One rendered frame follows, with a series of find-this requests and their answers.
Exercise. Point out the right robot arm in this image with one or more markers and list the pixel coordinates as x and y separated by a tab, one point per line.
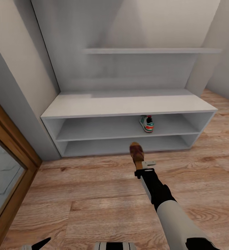
180	231

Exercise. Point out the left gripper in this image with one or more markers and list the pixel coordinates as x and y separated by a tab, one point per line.
39	245

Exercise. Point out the door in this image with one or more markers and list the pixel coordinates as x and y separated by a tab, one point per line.
19	165

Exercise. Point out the sandal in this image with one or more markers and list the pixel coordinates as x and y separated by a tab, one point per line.
137	154

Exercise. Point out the gym shoe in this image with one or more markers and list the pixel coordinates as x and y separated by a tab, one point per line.
146	122

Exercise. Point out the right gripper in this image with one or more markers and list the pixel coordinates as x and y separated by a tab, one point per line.
140	171

